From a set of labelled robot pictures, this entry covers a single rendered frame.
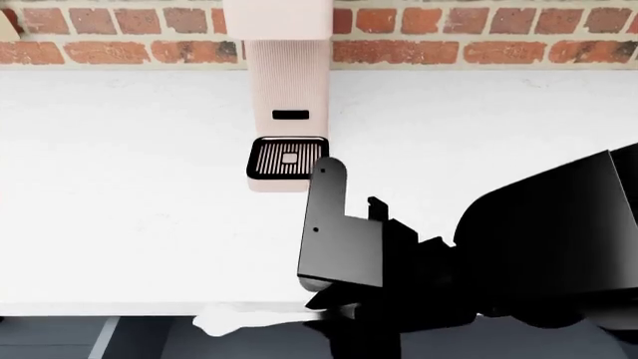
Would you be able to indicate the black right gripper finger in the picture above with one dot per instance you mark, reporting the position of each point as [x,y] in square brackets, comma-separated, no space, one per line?
[335,299]
[364,340]

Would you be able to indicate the black slatted drip tray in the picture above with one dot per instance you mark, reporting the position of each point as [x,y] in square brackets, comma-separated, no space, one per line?
[271,159]

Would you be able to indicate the dark grey cabinet front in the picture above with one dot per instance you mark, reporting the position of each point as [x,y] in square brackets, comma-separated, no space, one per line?
[45,338]

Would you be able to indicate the white utensil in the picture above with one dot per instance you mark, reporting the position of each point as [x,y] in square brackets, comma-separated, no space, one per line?
[234,321]

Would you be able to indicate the pale pink coffee machine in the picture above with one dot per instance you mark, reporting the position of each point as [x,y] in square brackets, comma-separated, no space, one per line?
[289,75]

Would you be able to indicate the black rectangular machine display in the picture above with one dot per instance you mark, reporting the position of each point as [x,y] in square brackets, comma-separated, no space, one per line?
[290,114]

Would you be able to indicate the dark grey drawer front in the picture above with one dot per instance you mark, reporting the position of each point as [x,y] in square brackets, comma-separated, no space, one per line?
[239,344]

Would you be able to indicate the beige object at wall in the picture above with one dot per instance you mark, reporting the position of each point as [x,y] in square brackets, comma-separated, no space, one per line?
[7,22]

